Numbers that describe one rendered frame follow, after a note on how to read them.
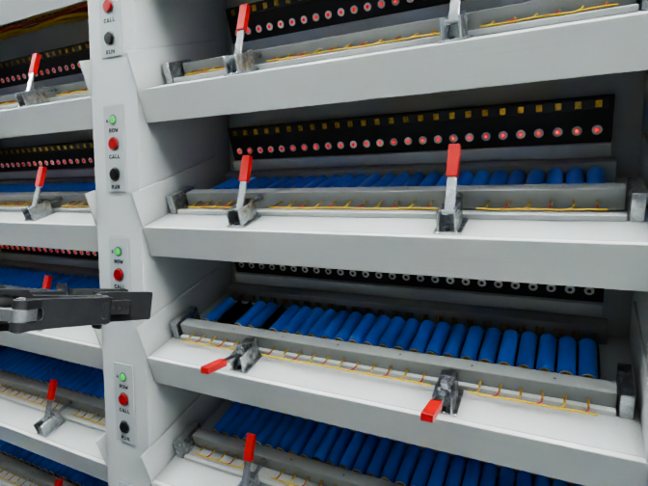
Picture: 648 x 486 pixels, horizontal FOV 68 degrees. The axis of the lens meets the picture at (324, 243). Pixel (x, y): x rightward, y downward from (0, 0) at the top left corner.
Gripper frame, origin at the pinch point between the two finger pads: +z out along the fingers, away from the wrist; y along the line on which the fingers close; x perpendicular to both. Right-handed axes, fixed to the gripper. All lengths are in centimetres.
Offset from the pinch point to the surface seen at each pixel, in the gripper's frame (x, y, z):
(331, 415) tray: 11.6, -18.9, 16.7
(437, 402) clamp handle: 6.7, -32.3, 11.9
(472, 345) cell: 2.2, -33.6, 23.3
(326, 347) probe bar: 4.3, -16.5, 19.0
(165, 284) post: -1.5, 10.5, 18.1
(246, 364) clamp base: 7.6, -6.5, 16.5
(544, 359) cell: 2.5, -41.3, 22.5
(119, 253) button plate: -5.7, 14.8, 12.8
